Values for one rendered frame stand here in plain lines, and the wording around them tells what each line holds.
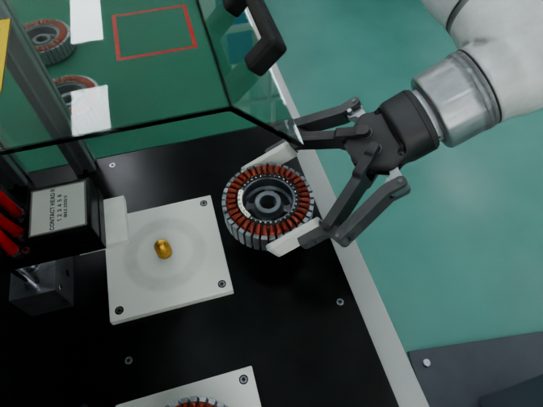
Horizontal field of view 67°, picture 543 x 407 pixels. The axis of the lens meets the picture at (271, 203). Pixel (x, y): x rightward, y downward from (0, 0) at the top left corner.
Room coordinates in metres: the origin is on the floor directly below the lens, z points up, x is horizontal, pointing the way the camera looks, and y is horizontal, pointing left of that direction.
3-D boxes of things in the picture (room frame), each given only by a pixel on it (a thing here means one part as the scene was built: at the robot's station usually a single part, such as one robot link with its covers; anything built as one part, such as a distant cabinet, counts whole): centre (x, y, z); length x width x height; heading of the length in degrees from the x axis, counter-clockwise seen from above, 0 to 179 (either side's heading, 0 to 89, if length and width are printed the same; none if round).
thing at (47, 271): (0.21, 0.28, 0.80); 0.07 x 0.05 x 0.06; 16
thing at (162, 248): (0.25, 0.14, 0.80); 0.02 x 0.02 x 0.03
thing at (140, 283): (0.25, 0.14, 0.78); 0.15 x 0.15 x 0.01; 16
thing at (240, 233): (0.28, 0.00, 0.84); 0.11 x 0.11 x 0.04
